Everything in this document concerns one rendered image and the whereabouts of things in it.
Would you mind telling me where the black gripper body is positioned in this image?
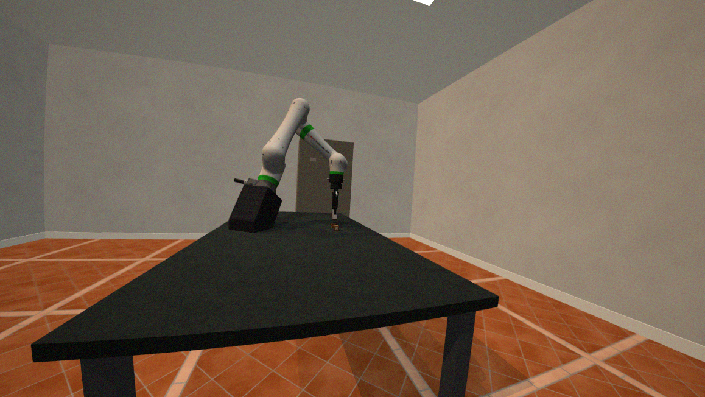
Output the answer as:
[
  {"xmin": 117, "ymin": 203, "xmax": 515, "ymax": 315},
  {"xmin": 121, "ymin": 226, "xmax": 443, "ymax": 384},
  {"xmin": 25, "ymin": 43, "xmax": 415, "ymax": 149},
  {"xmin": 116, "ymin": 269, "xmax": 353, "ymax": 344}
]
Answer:
[{"xmin": 330, "ymin": 183, "xmax": 342, "ymax": 195}]

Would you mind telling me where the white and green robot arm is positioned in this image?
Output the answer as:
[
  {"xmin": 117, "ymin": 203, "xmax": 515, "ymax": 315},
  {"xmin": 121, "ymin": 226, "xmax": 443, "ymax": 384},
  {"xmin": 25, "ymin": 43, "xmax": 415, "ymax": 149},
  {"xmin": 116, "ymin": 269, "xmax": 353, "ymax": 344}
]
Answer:
[{"xmin": 234, "ymin": 98, "xmax": 348, "ymax": 194}]

